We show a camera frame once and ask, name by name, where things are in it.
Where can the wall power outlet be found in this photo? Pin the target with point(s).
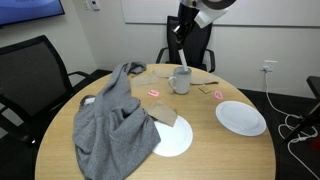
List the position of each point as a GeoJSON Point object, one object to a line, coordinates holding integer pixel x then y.
{"type": "Point", "coordinates": [268, 66]}

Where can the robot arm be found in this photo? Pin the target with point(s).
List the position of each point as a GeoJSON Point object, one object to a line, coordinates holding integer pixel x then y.
{"type": "Point", "coordinates": [212, 4]}

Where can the small cardboard square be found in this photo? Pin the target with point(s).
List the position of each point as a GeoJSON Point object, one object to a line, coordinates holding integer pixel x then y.
{"type": "Point", "coordinates": [205, 89]}

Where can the white flat plate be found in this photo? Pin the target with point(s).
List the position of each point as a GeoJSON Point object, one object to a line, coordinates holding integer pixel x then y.
{"type": "Point", "coordinates": [174, 140]}

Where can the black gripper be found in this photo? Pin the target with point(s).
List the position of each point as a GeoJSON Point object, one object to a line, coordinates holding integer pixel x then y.
{"type": "Point", "coordinates": [185, 24]}

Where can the brown paper napkin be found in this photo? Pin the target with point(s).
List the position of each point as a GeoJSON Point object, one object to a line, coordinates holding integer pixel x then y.
{"type": "Point", "coordinates": [203, 79]}

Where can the white mug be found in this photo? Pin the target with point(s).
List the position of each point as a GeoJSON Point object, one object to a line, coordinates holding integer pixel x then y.
{"type": "Point", "coordinates": [180, 80]}

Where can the wall monitor screen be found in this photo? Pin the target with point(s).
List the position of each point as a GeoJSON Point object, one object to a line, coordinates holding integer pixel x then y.
{"type": "Point", "coordinates": [17, 11]}

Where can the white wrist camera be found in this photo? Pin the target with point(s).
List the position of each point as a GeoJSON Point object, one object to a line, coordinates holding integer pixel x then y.
{"type": "Point", "coordinates": [206, 16]}

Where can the white deep plate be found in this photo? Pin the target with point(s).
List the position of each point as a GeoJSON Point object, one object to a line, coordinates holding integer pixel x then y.
{"type": "Point", "coordinates": [240, 118]}

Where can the white marker pen black cap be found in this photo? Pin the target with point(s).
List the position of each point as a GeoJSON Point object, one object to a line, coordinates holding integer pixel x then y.
{"type": "Point", "coordinates": [183, 59]}

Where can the brown napkin near edge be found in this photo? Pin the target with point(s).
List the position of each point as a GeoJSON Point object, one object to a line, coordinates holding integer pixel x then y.
{"type": "Point", "coordinates": [151, 77]}

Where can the black tripod leg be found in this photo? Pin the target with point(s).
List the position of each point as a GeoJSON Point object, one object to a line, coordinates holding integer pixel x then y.
{"type": "Point", "coordinates": [312, 117]}

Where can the grey cloth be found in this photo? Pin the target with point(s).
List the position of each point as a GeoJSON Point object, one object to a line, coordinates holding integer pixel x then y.
{"type": "Point", "coordinates": [112, 133]}

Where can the pink sticky note near mug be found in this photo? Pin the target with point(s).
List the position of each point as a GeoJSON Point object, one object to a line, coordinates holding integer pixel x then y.
{"type": "Point", "coordinates": [153, 93]}

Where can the black mesh chair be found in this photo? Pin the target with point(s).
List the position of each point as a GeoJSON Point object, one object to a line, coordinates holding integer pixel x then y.
{"type": "Point", "coordinates": [34, 79]}

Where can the wall thermostat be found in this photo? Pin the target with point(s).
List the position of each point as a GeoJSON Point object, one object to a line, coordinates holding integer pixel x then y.
{"type": "Point", "coordinates": [95, 5]}

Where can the black office chair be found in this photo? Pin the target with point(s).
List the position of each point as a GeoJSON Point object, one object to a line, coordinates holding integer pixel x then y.
{"type": "Point", "coordinates": [195, 47]}

